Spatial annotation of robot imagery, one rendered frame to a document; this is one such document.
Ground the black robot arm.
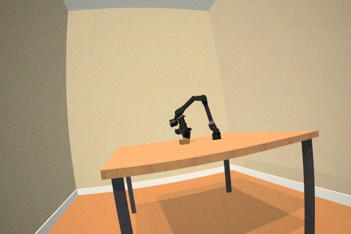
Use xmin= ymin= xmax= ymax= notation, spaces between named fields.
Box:
xmin=169 ymin=95 xmax=221 ymax=140

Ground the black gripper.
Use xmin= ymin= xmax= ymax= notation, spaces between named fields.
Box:
xmin=178 ymin=122 xmax=192 ymax=140

